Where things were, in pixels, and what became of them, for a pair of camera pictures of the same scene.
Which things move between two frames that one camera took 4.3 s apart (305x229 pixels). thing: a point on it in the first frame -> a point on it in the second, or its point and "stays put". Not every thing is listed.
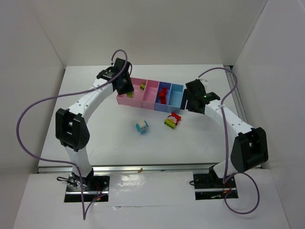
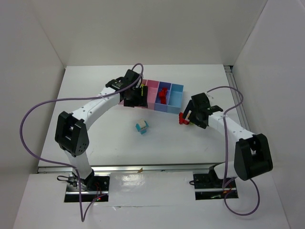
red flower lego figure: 174,118 -> 182,120
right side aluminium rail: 236,94 stays put
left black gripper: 126,84 -> 138,98
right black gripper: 185,99 -> 192,117
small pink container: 150,94 stays put
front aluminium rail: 126,169 stays put
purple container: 157,105 stays put
